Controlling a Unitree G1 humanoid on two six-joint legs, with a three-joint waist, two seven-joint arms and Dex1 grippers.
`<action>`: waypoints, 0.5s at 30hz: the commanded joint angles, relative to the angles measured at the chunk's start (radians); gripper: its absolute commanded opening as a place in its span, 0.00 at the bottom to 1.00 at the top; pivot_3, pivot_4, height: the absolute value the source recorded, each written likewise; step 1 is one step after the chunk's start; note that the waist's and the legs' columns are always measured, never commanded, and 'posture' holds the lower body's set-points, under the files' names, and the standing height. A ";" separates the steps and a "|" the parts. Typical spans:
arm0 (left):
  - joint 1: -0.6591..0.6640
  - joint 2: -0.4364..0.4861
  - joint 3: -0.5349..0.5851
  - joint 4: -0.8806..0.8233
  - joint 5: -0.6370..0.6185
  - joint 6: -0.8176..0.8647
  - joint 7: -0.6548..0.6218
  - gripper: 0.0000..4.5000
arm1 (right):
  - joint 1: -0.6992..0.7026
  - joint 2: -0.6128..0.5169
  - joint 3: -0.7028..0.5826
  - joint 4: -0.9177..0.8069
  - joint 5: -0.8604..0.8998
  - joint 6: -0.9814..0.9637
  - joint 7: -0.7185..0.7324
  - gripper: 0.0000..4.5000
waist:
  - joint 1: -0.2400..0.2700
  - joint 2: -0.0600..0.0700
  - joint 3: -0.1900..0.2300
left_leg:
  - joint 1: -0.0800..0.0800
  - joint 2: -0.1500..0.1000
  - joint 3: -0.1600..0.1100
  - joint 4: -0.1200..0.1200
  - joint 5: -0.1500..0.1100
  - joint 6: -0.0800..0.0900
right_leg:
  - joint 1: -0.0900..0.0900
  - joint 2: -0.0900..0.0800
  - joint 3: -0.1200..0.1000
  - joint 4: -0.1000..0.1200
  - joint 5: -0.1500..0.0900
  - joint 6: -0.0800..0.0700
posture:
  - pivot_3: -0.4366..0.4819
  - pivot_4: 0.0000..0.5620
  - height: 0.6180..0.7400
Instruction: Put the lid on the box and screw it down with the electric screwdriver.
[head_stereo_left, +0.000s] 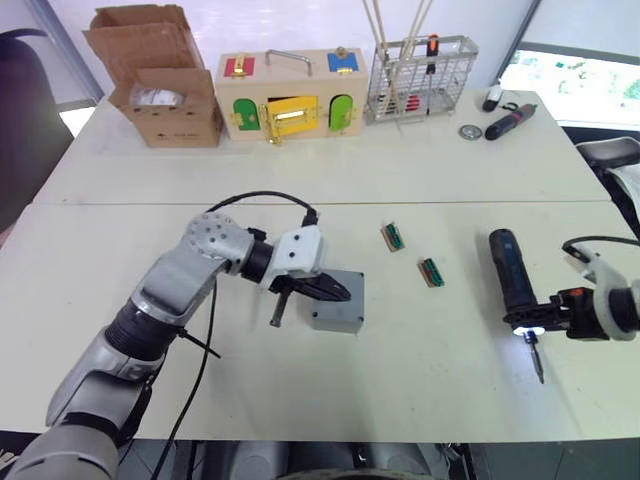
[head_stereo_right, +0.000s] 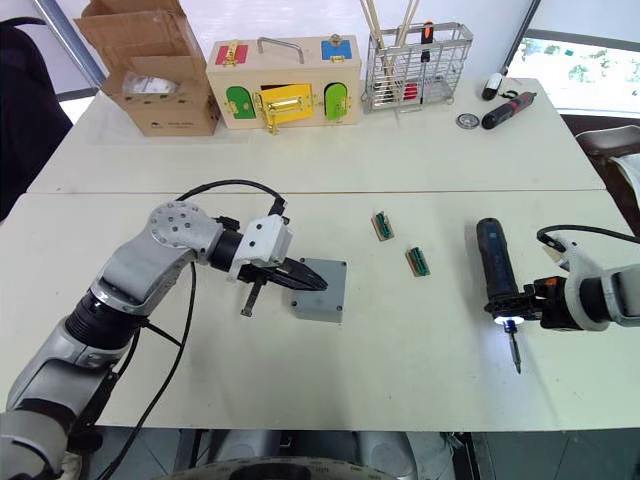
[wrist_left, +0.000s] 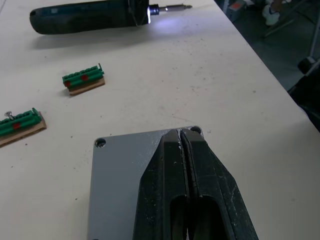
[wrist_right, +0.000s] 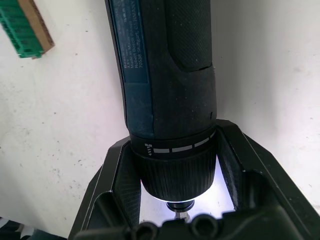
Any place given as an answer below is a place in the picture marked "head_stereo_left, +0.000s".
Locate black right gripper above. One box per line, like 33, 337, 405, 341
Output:
502, 286, 610, 343

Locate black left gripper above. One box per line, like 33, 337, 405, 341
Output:
268, 271, 353, 330

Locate blue black electric screwdriver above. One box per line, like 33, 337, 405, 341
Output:
488, 228, 549, 386

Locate grey plastic junction box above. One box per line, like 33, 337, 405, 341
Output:
310, 317, 363, 335

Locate black pen-shaped screwdriver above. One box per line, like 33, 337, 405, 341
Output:
483, 103, 539, 142

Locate wooden latch box coloured doors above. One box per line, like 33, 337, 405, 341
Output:
214, 45, 370, 147

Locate brown cardboard box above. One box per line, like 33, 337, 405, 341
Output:
82, 3, 226, 150

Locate green terminal block with cardboard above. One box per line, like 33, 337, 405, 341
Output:
381, 222, 407, 255
417, 256, 447, 290

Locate dark chair seat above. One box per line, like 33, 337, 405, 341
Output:
574, 137, 640, 226

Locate grey rounded shape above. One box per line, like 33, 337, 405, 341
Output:
232, 441, 294, 479

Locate small white black device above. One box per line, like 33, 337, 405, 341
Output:
481, 84, 504, 114

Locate bright window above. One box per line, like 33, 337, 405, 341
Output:
499, 42, 640, 132

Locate clear plastic bag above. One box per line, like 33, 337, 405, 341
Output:
128, 84, 189, 107

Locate thin wooden stick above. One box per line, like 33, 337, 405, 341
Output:
392, 0, 429, 109
362, 0, 396, 109
371, 0, 399, 109
394, 0, 436, 109

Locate black office chair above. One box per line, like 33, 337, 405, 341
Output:
0, 28, 76, 241

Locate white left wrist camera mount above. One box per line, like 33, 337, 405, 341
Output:
258, 225, 329, 291

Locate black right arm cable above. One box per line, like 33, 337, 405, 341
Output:
561, 235, 640, 261

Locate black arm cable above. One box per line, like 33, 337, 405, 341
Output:
561, 235, 640, 261
149, 190, 321, 480

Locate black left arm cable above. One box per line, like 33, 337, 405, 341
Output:
149, 190, 321, 480

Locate black cable tie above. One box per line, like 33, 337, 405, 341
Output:
175, 325, 222, 360

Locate metal wire basket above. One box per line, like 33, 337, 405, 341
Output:
362, 34, 480, 126

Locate orange black handle screwdriver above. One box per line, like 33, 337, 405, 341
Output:
422, 33, 443, 117

